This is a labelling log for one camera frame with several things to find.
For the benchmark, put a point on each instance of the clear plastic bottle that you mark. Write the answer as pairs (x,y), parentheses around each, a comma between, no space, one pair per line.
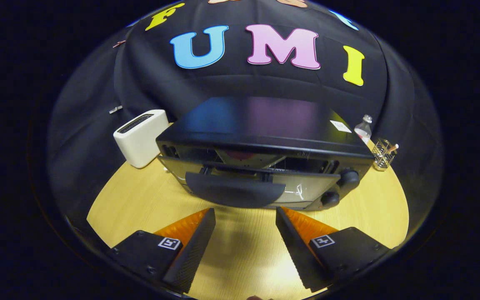
(363,131)

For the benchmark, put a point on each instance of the silver metal clip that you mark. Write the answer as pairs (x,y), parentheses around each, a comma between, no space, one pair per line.
(115,109)

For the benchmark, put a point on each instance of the black toaster oven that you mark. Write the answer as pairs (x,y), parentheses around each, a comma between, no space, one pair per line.
(265,121)

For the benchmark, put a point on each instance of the white bread toaster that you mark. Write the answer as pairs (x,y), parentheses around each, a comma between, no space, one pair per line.
(140,139)

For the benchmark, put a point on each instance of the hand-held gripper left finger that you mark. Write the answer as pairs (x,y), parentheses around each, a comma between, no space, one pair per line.
(192,250)

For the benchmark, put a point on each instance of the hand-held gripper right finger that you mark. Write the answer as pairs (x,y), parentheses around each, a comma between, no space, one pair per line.
(296,250)

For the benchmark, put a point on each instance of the pink cloth clip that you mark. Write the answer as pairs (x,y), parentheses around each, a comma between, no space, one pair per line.
(119,43)

